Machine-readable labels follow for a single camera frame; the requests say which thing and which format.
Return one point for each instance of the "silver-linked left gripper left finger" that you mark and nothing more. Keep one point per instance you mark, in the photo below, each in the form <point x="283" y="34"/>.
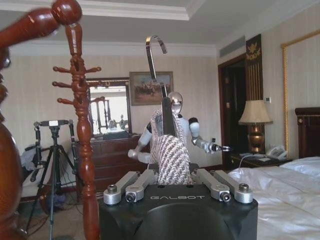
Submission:
<point x="130" y="183"/>

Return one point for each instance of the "black humanoid robot left gripper right finger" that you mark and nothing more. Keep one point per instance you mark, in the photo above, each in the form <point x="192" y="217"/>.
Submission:
<point x="228" y="148"/>

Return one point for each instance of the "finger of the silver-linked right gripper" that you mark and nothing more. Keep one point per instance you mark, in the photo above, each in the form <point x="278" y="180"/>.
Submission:
<point x="225" y="183"/>

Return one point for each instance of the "brown white knit garment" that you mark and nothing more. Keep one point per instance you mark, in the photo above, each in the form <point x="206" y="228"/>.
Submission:
<point x="172" y="160"/>

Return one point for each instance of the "dark hanger with metal hook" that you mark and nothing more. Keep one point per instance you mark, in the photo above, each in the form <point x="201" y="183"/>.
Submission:
<point x="167" y="117"/>

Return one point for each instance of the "bed with white duvet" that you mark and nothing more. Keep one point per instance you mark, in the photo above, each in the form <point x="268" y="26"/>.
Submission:
<point x="282" y="200"/>

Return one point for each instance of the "dark wooden dresser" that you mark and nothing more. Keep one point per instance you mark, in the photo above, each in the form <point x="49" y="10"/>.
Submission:
<point x="112" y="160"/>

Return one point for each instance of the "dark wooden nightstand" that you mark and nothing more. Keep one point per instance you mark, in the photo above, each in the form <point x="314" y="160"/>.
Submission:
<point x="257" y="163"/>

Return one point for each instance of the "beige shade brass table lamp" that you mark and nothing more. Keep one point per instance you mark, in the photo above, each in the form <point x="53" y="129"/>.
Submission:
<point x="255" y="117"/>

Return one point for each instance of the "white desk telephone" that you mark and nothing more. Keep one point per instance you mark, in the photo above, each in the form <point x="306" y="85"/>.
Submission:
<point x="276" y="153"/>

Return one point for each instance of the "black flat item on dresser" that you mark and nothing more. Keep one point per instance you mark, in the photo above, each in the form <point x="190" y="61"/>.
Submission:
<point x="120" y="136"/>

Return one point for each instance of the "red-brown wooden coat rack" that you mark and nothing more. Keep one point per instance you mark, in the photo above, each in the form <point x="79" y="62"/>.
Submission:
<point x="84" y="150"/>

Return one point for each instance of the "white humanoid robot chrome head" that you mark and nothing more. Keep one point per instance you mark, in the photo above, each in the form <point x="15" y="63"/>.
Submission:
<point x="177" y="101"/>

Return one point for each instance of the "wood-framed dresser mirror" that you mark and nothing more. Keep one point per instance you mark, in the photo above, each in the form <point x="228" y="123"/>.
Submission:
<point x="110" y="110"/>

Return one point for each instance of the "white pillow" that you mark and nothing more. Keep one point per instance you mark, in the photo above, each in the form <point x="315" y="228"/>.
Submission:
<point x="303" y="165"/>

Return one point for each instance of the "dark wooden headboard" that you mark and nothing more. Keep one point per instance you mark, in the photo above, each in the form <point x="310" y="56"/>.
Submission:
<point x="308" y="132"/>

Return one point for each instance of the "framed landscape painting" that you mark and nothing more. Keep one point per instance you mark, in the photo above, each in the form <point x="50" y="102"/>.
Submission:
<point x="145" y="87"/>

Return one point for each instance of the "pile of pale cloth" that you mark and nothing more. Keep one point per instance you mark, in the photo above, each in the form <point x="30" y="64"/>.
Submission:
<point x="31" y="156"/>

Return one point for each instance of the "dark wooden door frame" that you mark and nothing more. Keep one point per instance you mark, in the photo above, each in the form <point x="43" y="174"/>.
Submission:
<point x="221" y="112"/>

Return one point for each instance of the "white wall thermostat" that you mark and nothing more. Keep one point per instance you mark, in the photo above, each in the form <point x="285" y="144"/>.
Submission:
<point x="268" y="100"/>

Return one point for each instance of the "dark gold ornament wall panel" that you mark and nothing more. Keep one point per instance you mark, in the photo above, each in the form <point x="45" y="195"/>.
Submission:
<point x="254" y="75"/>

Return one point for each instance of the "black tripod with camera rig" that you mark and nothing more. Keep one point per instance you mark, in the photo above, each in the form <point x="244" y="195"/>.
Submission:
<point x="53" y="150"/>

